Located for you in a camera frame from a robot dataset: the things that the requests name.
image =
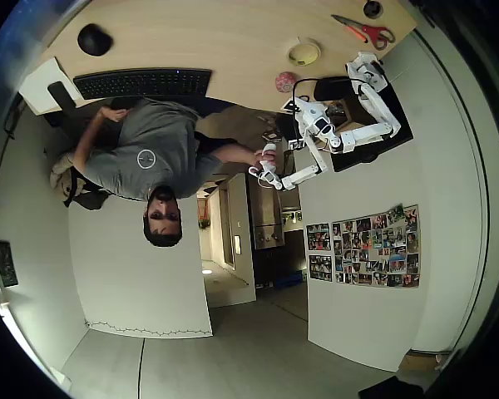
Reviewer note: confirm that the black keyboard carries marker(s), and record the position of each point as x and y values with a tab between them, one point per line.
143	83

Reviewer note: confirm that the beige tape roll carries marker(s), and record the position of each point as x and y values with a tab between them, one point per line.
293	55

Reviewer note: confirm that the blue crate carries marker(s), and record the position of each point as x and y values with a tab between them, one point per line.
291	279

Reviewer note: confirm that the black office chair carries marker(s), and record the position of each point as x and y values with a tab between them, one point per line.
62	120

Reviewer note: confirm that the dark framed picture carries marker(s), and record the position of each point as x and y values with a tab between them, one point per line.
6	264

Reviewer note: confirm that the person's right forearm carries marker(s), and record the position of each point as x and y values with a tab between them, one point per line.
235	153

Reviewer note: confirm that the large photo collage poster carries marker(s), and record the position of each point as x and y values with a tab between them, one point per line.
376	247

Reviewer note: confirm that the beige jacket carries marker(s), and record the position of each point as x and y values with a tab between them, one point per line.
60	174

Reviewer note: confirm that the white leader arm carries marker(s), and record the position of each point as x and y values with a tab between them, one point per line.
303	172

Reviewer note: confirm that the person's left hand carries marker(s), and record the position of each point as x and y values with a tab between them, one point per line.
113	114

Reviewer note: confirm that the orange marker pen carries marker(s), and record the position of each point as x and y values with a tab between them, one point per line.
356	34

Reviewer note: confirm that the small photo sheet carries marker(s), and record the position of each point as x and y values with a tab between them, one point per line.
318	237
320	268

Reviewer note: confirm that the person's right hand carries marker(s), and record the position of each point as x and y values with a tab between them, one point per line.
268	159

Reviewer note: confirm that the black oval object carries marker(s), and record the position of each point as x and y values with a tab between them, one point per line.
332	88

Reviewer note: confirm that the person's left forearm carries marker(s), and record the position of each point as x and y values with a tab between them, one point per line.
87	141

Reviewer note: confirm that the stainless steel fridge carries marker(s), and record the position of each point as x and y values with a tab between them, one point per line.
266	216

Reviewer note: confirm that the black computer mouse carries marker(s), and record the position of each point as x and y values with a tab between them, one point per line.
93	39

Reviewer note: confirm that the man in grey t-shirt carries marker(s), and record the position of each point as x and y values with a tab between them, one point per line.
158	137

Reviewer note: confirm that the cardboard box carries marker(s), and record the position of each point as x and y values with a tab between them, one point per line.
420	362

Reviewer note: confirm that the white paper notebook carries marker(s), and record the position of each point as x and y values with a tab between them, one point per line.
39	83

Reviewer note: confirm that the white gripper blue motor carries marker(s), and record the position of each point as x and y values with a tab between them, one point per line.
298	109

